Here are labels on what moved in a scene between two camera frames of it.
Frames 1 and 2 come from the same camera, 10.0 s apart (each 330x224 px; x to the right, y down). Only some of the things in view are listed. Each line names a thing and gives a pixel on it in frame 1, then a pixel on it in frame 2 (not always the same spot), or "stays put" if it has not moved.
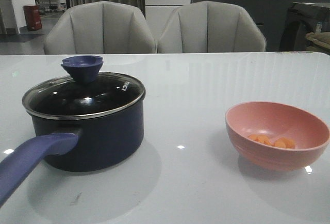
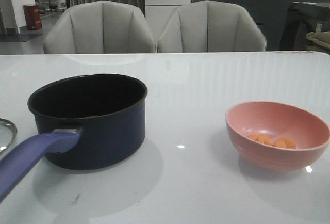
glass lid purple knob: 85,93 to 8,132
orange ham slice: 285,142 stays put
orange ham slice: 254,137 stays put
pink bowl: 276,137 stays put
